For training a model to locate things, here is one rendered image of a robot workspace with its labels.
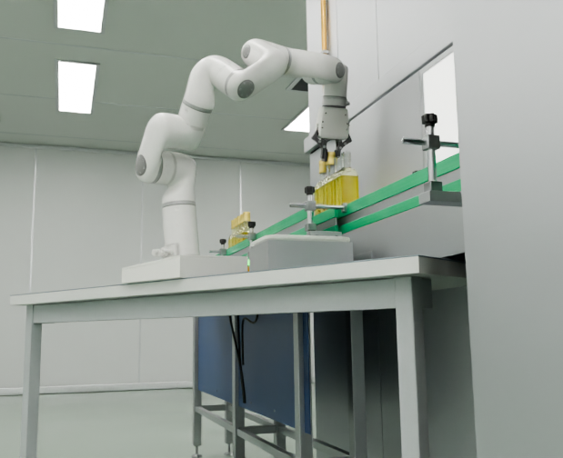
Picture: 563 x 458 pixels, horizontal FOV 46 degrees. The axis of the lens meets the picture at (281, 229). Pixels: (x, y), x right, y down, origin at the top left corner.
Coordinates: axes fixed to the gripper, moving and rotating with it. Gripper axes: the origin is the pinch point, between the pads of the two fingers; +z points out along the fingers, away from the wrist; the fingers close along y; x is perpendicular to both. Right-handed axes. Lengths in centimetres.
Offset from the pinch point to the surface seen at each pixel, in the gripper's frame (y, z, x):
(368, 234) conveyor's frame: 5.2, 20.5, 44.7
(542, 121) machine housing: 20, -3, 127
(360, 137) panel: -12.0, -6.7, -4.8
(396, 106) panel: -12.4, -15.1, 18.7
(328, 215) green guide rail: 6.0, 18.0, 17.7
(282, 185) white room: -165, 27, -592
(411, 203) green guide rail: 3, 11, 62
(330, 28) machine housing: -14, -50, -47
